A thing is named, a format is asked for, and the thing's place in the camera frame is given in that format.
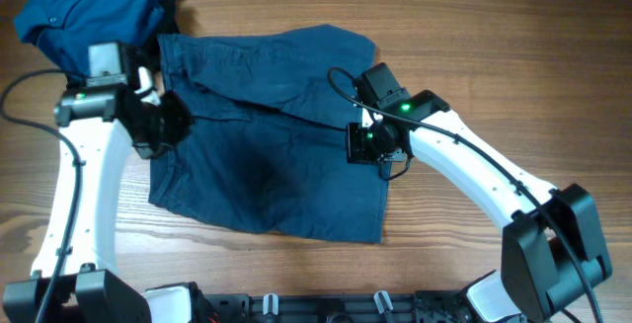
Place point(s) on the dark navy blue shorts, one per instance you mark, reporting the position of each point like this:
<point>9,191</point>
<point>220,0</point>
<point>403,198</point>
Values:
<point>267,147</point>

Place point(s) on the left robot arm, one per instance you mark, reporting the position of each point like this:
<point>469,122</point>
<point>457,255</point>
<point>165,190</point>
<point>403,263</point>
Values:
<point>74,276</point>

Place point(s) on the folded blue button shirt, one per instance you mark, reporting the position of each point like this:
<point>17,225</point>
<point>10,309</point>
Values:
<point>89,17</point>

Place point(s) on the black folded garment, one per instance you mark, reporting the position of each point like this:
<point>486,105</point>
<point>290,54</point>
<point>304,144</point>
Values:
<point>165,12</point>

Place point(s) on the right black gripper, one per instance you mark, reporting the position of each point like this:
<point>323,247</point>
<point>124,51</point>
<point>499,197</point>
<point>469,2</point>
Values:
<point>355,150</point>

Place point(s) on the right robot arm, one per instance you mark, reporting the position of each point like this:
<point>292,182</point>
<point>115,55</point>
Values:
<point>553,248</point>

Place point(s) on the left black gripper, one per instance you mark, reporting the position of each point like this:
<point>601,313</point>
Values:
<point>181,121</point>

